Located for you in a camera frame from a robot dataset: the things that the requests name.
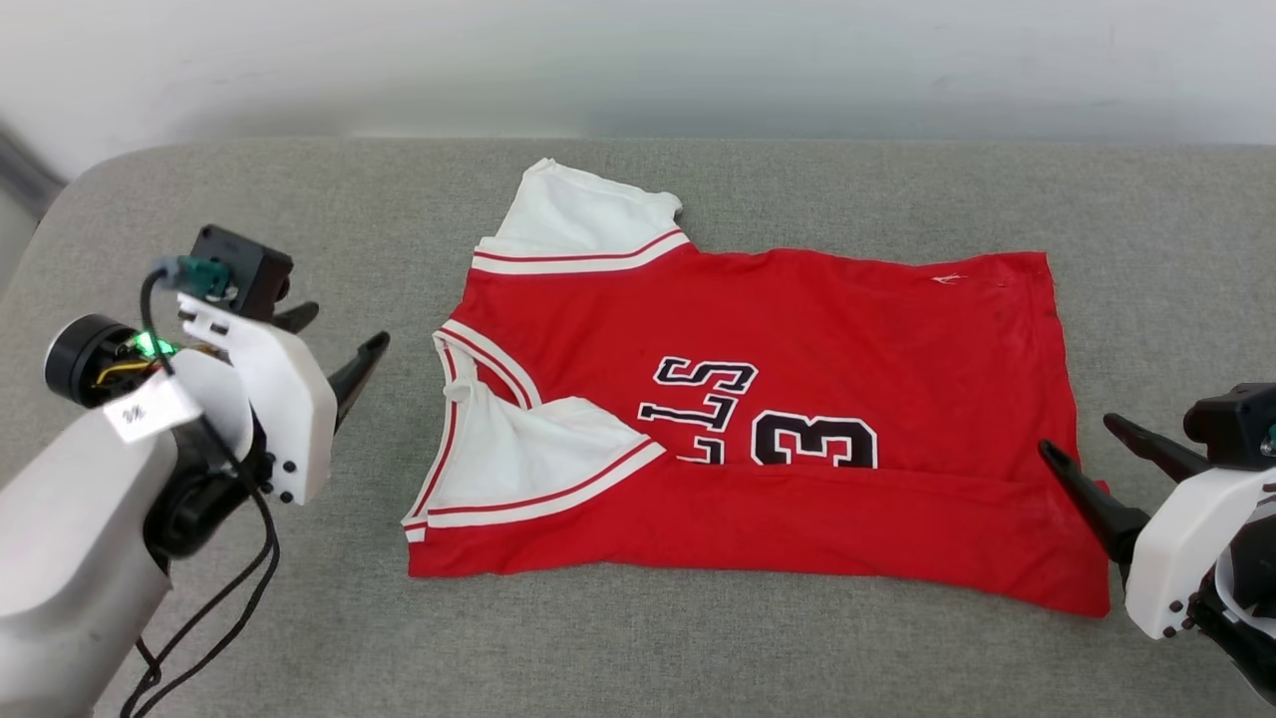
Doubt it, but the red white basketball jersey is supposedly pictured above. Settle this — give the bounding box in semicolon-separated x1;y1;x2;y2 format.
402;158;1113;618

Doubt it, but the teal cable connector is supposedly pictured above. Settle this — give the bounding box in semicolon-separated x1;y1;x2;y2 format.
153;255;238;302

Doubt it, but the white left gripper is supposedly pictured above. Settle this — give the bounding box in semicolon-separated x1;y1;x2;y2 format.
175;293;392;507

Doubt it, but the white paper label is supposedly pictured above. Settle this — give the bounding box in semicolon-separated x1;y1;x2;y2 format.
103;372;206;445

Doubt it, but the grey fabric sofa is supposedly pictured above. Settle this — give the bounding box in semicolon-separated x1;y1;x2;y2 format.
0;137;1276;718

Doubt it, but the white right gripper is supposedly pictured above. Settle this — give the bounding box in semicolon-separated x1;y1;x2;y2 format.
1038;413;1276;640

